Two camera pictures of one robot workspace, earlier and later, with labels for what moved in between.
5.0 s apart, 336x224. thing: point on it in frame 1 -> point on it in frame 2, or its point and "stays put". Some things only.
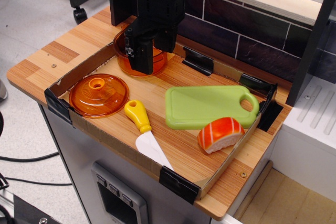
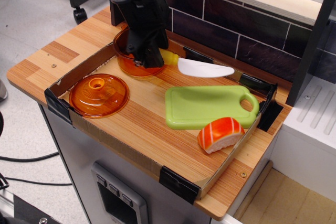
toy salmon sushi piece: (219, 134) stays put
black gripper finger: (165, 40) -> (153, 58)
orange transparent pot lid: (99, 95) stays put
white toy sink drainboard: (305, 149) stays put
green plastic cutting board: (188, 107) stays put
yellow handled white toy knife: (146, 142) -> (191, 68)
